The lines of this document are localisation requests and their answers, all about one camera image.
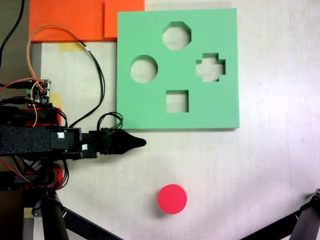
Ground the red cylinder block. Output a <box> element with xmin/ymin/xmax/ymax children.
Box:
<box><xmin>157</xmin><ymin>184</ymin><xmax>188</xmax><ymax>215</ymax></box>

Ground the large orange flat block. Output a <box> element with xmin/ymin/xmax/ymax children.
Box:
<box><xmin>28</xmin><ymin>0</ymin><xmax>118</xmax><ymax>43</ymax></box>

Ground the green shape sorter board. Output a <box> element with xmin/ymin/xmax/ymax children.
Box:
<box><xmin>115</xmin><ymin>8</ymin><xmax>240</xmax><ymax>131</ymax></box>

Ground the circuit board with connectors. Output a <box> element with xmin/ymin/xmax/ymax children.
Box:
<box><xmin>24</xmin><ymin>79</ymin><xmax>53</xmax><ymax>106</ymax></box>

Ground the thin black tripod strut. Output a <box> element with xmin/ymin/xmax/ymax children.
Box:
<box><xmin>239</xmin><ymin>209</ymin><xmax>301</xmax><ymax>240</ymax></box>
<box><xmin>61</xmin><ymin>206</ymin><xmax>125</xmax><ymax>240</ymax></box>

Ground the thick black tripod leg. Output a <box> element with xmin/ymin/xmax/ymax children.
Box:
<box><xmin>291</xmin><ymin>187</ymin><xmax>320</xmax><ymax>240</ymax></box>
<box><xmin>31</xmin><ymin>192</ymin><xmax>70</xmax><ymax>240</ymax></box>

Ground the black gripper wire loop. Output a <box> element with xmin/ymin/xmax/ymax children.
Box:
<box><xmin>96</xmin><ymin>112</ymin><xmax>124</xmax><ymax>137</ymax></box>

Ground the black base wire loop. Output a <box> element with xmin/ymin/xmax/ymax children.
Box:
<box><xmin>58</xmin><ymin>159</ymin><xmax>70</xmax><ymax>189</ymax></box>

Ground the red printed base mount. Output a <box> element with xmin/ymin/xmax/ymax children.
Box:
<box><xmin>24</xmin><ymin>167</ymin><xmax>63</xmax><ymax>190</ymax></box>
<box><xmin>26</xmin><ymin>106</ymin><xmax>63</xmax><ymax>128</ymax></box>

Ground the black wire with white connector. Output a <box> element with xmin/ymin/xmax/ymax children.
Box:
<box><xmin>67</xmin><ymin>39</ymin><xmax>106</xmax><ymax>128</ymax></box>

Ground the black plug cable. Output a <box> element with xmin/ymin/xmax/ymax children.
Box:
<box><xmin>0</xmin><ymin>82</ymin><xmax>31</xmax><ymax>90</ymax></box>
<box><xmin>0</xmin><ymin>97</ymin><xmax>28</xmax><ymax>105</ymax></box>

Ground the thin red wire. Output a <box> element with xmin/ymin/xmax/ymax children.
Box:
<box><xmin>0</xmin><ymin>77</ymin><xmax>47</xmax><ymax>90</ymax></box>

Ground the thin orange wire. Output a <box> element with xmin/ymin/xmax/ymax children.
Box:
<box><xmin>26</xmin><ymin>24</ymin><xmax>82</xmax><ymax>87</ymax></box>

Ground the thick black cable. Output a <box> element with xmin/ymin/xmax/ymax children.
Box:
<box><xmin>0</xmin><ymin>0</ymin><xmax>26</xmax><ymax>71</ymax></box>

